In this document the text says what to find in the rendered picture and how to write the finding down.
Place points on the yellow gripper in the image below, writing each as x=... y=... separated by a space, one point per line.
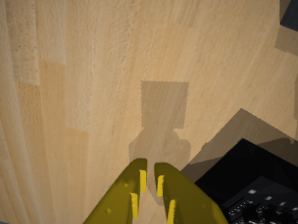
x=184 y=201

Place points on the black lighting desk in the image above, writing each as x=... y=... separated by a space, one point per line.
x=249 y=183

